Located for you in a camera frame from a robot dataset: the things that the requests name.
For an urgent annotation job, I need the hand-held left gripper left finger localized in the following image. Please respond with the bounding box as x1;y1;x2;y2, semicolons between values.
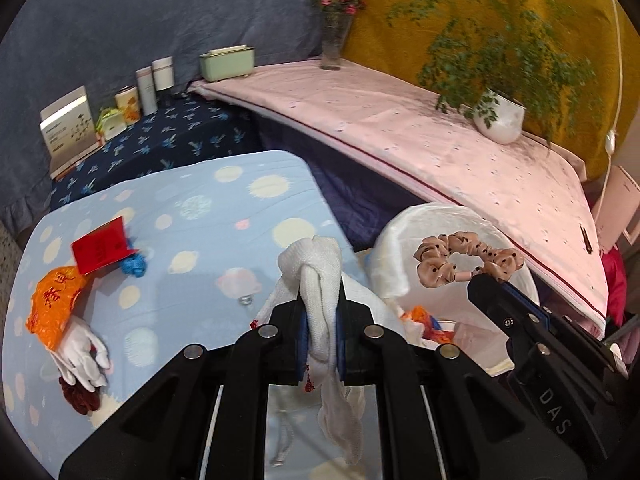
59;287;308;480

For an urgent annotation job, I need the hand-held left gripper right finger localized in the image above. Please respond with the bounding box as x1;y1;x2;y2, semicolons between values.
336;280;588;480

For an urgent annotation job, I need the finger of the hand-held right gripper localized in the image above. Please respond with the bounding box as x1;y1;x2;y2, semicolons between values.
467;274;551;346
500;280;628;378

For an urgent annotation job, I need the beige dotted scrunchie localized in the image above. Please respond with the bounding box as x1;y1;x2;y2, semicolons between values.
415;230;526;289

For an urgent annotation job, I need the white textured towel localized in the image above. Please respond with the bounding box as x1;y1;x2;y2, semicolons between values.
252;235;408;466

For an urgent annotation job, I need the white lined waste bin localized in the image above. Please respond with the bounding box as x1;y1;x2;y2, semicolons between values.
370;202;543;378

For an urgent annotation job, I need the blue wrapper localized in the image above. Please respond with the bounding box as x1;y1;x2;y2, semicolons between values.
120;251;151;278

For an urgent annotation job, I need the white glove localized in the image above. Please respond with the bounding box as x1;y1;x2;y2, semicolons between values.
54;317;112;391

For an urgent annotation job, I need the red envelope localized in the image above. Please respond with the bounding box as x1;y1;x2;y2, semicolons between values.
71;216;141;276

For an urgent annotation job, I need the dark red scrunchie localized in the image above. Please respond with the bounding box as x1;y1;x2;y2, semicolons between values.
59;375;102;416

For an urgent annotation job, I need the printed orange plastic bag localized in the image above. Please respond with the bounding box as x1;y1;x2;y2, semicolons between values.
25;266;90;351

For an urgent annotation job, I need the magenta garment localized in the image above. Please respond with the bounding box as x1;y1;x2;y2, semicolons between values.
600;247;628;328

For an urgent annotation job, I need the dark purple cloth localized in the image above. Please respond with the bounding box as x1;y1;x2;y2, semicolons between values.
252;110;441;256

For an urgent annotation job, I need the green plant in white pot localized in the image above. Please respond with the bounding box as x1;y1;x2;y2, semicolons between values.
387;0;598;146

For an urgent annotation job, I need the pink cloth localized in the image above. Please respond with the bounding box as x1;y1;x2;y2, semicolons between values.
187;57;611;336

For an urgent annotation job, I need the navy leaf print cloth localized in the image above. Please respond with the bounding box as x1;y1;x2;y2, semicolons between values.
48;92;261;211

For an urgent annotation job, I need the small green packet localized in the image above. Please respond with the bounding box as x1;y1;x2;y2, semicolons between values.
96;106;126;142

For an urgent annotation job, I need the yellow printed tin can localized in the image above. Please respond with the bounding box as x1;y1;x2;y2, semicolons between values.
114;86;141;126

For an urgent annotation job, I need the pale green tissue box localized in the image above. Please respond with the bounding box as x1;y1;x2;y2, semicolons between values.
198;45;256;82

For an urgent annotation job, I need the white tall bottle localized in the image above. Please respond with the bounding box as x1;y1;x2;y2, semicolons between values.
136;66;158;116

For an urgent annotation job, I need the white jar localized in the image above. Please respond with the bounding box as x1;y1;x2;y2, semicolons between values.
151;57;176;92

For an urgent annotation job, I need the glass vase with pink flowers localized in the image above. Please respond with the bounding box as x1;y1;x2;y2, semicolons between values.
307;0;367;71

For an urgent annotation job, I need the white flat box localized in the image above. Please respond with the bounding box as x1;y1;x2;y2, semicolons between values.
40;86;101;178

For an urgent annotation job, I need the grey blue blanket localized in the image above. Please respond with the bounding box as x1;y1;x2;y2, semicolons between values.
0;0;362;241

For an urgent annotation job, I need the white cable with switch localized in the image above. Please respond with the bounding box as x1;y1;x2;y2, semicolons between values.
595;0;623;208

